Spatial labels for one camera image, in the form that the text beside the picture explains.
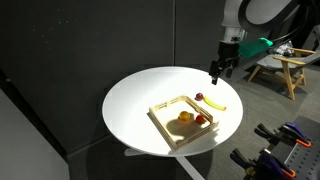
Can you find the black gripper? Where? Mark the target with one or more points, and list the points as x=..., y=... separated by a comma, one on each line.
x=227, y=55

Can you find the wooden lounge chair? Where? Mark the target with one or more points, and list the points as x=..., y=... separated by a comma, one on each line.
x=286, y=68

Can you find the crumpled silver bag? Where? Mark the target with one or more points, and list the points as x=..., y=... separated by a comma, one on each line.
x=283, y=49

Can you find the dark red toy plum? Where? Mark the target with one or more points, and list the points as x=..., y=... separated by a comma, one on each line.
x=199, y=96

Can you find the red orange toy fruit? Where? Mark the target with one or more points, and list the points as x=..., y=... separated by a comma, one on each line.
x=200, y=118

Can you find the white table base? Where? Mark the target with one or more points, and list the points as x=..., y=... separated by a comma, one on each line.
x=186, y=166

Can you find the yellow toy banana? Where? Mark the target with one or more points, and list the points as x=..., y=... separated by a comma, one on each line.
x=215, y=105

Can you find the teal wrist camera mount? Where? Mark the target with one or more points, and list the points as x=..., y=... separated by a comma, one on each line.
x=255, y=47

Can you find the purple clamp with orange tips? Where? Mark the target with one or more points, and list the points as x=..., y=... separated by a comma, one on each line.
x=293, y=131
x=266, y=163

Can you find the wooden tray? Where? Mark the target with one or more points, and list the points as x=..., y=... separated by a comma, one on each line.
x=166, y=135

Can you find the yellow toy fruit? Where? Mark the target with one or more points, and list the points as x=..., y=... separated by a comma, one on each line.
x=184, y=115

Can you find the perforated metal plate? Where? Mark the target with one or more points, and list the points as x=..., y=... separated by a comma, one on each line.
x=305, y=163

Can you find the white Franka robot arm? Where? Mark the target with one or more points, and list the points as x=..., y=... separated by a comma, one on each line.
x=263, y=11

